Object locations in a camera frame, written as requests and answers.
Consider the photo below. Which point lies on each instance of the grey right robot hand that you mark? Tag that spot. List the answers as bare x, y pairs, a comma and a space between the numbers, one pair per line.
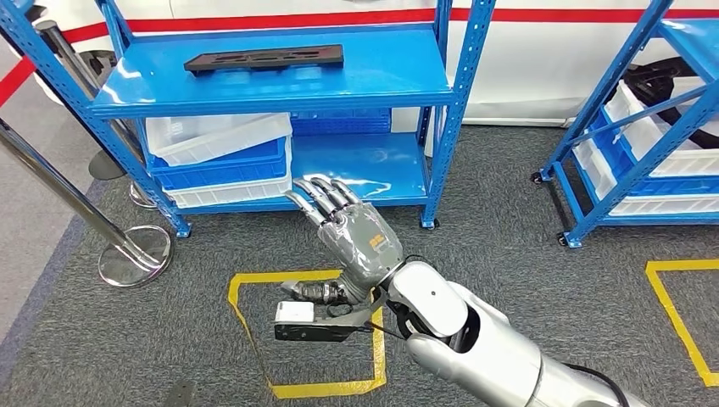
362, 241

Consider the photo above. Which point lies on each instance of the long black plastic part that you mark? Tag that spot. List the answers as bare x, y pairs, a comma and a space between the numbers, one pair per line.
331, 56

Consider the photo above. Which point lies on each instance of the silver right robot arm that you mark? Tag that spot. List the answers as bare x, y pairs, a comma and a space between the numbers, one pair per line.
488, 359

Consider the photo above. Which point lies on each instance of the blue metal shelf rack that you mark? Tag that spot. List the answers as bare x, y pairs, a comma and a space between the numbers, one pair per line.
281, 84

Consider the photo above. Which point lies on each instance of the blue wheeled shelf rack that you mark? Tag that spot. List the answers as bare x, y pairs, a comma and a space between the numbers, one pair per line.
646, 220

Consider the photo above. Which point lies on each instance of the black curved car part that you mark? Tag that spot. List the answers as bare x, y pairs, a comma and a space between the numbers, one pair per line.
651, 76

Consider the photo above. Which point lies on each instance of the blue ribbed plastic crate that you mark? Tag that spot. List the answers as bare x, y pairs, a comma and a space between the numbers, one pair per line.
342, 121

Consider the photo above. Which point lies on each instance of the translucent white plastic bin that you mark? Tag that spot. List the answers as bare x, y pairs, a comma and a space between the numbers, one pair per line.
213, 135

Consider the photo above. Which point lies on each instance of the chrome stanchion with dark head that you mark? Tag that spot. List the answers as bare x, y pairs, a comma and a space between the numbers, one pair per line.
143, 199

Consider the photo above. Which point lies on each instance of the red barrier belt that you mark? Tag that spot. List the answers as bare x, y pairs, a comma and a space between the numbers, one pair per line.
337, 18

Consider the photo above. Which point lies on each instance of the chrome stanchion with chrome base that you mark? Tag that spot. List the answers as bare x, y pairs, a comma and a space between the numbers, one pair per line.
135, 258

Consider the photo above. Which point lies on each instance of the small black flat plate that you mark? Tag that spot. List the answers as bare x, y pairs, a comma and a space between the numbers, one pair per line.
178, 395

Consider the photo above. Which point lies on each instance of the white car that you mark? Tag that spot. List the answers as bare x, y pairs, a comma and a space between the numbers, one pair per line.
533, 67

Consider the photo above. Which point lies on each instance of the thin black pole stanchion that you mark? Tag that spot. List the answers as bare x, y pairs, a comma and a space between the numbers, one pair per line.
107, 166

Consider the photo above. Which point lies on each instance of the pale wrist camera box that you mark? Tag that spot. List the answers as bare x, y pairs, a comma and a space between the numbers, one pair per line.
294, 312

